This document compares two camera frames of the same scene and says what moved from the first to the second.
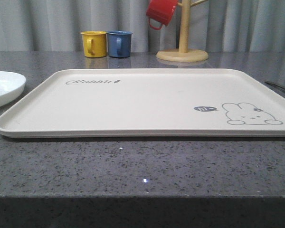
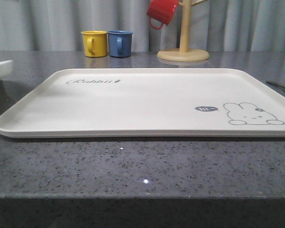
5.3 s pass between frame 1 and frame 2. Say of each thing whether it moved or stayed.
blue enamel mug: stayed
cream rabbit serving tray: stayed
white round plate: moved
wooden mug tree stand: stayed
